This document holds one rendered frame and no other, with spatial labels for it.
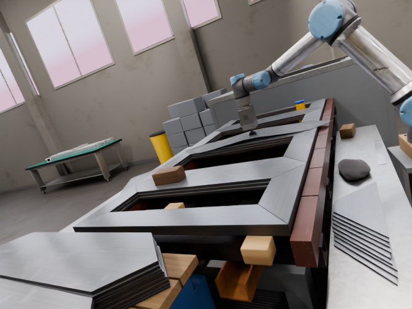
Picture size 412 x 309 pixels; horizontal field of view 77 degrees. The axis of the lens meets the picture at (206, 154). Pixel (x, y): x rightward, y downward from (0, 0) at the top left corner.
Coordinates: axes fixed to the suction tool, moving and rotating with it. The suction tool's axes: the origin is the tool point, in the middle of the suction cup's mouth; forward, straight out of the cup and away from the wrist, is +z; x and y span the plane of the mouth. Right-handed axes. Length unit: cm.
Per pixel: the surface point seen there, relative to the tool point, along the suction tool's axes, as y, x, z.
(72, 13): -334, -391, -260
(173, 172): 49, -20, -4
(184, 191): 55, -14, 2
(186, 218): 77, -2, 1
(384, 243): 71, 42, 14
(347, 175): 30, 38, 15
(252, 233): 81, 17, 3
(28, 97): -310, -596, -144
